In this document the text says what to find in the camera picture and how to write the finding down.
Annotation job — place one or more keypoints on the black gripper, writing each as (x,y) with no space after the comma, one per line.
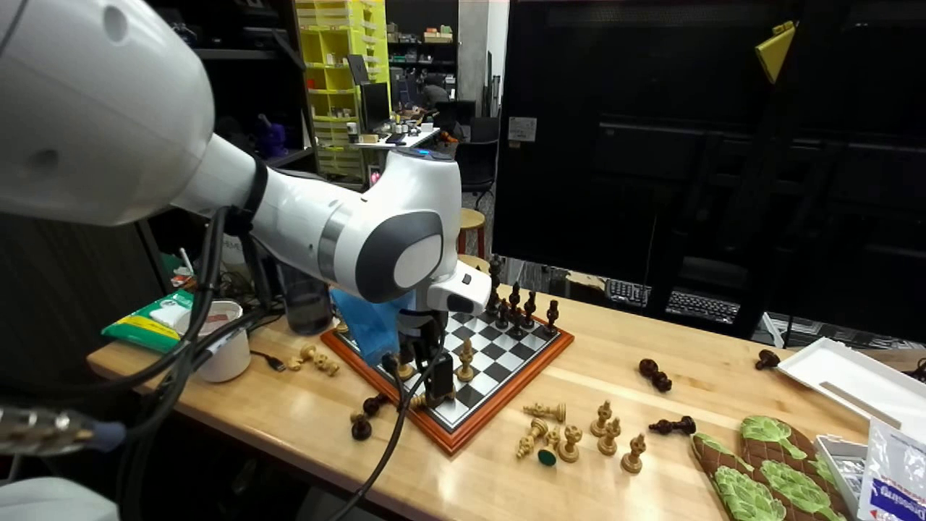
(428,334)

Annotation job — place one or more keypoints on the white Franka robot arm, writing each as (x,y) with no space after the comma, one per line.
(97,106)

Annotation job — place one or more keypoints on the dark wooden chess piece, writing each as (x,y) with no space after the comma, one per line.
(654,374)
(359,426)
(529,310)
(376,407)
(768,359)
(512,304)
(492,304)
(554,317)
(671,426)

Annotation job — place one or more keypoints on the chess piece with green base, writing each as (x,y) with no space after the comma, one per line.
(547,458)

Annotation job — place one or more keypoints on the dark glass jar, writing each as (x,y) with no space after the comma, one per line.
(307,304)

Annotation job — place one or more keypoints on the wooden stool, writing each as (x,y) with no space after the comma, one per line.
(473,227)

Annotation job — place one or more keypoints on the white plastic cup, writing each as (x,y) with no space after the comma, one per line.
(230,352)

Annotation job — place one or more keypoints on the black keyboard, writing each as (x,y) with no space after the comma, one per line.
(674,301)

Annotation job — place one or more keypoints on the green wipes bag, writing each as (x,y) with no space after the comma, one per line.
(149,321)

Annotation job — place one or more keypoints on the yellow storage rack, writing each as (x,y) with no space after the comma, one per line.
(336,77)

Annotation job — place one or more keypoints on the black shelving unit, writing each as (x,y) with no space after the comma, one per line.
(256,88)

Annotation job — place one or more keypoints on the green and brown leafy mat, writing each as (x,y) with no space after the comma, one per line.
(741,486)
(806,486)
(771,434)

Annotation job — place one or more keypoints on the black partition panel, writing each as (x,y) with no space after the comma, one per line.
(674,146)

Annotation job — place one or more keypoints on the clear plastic container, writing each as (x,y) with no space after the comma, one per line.
(839,463)

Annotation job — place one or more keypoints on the white paper sheet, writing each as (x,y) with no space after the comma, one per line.
(855,379)

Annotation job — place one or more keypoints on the yellow triangular flag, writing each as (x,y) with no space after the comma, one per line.
(775,51)

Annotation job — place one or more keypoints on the plastic bag with blue print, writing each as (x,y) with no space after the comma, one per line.
(898,479)

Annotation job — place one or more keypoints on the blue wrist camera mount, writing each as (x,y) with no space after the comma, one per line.
(372,329)

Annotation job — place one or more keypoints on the chess board with brown frame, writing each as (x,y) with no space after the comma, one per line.
(501,372)

